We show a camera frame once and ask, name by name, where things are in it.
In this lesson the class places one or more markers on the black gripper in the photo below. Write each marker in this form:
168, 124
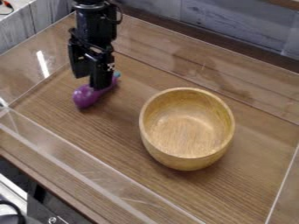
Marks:
98, 18

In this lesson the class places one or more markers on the purple toy eggplant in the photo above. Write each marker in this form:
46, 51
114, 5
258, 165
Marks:
86, 96

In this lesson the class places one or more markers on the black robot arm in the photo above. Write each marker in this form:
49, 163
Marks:
91, 37

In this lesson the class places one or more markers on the wooden bowl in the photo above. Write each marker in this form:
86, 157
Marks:
188, 127

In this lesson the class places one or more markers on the white cabinet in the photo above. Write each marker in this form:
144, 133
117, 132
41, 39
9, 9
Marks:
25, 17

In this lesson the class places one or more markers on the clear acrylic tray enclosure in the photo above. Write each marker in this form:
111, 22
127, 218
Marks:
86, 155

